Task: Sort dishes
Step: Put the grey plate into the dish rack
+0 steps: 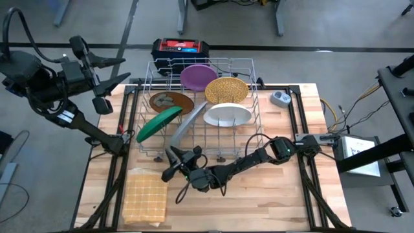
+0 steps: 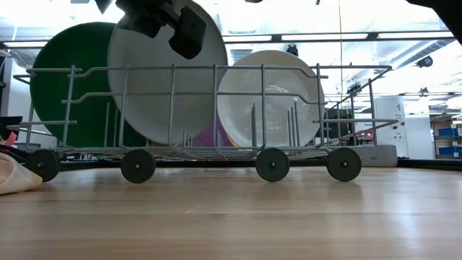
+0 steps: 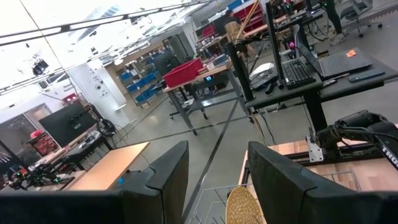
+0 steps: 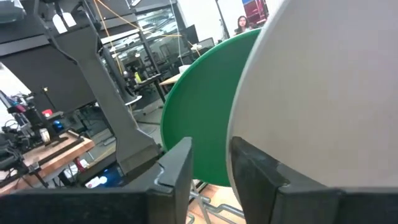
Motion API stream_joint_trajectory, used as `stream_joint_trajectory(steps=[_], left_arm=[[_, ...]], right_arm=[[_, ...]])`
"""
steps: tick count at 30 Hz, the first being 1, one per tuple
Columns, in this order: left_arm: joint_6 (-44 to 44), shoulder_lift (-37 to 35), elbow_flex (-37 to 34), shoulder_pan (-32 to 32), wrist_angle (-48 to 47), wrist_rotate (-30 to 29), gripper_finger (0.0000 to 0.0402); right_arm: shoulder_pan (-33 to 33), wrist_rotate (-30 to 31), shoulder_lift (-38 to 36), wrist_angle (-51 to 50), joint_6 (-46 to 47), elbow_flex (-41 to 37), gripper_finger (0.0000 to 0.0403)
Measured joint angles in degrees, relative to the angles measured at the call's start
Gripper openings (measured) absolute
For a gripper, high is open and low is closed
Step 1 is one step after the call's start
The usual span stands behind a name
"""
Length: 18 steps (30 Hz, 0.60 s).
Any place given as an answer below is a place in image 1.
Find yellow patterned plate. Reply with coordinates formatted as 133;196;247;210
204;76;249;105

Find green plate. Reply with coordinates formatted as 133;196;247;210
136;105;184;144

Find black equipment with cables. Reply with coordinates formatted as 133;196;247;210
190;0;279;11

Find purple plate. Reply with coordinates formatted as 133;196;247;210
180;64;219;92

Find black side table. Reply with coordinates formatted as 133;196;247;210
336;53;414;214

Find white oval plate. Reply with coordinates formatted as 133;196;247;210
202;102;253;128

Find grey and white timer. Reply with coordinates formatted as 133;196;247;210
270;91;292;109

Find orange plate with white flower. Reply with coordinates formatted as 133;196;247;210
149;91;195;116

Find yellow cable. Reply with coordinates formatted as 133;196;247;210
320;80;380;131

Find grey plate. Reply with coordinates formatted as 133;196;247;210
170;100;208;148

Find black aluminium table frame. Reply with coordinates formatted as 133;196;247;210
69;77;353;232

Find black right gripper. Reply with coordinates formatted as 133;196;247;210
160;145;224;194

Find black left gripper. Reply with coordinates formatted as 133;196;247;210
58;35;131;115

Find white booklet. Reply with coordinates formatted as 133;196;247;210
341;135;382;178

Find red and black toolbox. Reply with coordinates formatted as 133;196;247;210
151;38;210;77

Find grey wire dish rack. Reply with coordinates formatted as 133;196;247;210
135;57;265;163

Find grey floor stand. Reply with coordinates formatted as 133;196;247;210
0;129;30;225

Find black power cable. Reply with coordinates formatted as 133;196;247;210
206;59;260;82

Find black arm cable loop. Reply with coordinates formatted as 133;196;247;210
1;6;64;64

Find grey desk leg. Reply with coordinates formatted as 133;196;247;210
52;0;71;28
177;0;190;36
274;0;286;37

